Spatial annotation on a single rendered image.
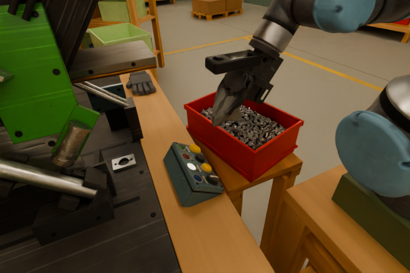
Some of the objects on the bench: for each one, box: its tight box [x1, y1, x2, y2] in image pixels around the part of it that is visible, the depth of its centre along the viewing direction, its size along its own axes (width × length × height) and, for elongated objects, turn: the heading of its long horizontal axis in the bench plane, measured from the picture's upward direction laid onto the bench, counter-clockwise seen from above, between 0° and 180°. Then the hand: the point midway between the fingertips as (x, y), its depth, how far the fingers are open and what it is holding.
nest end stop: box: [88, 172, 107, 211], centre depth 45 cm, size 4×7×6 cm, turn 27°
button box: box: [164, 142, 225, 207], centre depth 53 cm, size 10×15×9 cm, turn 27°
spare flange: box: [112, 154, 137, 172], centre depth 58 cm, size 6×4×1 cm
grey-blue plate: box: [86, 83, 129, 131], centre depth 67 cm, size 10×2×14 cm, turn 117°
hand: (213, 120), depth 54 cm, fingers closed
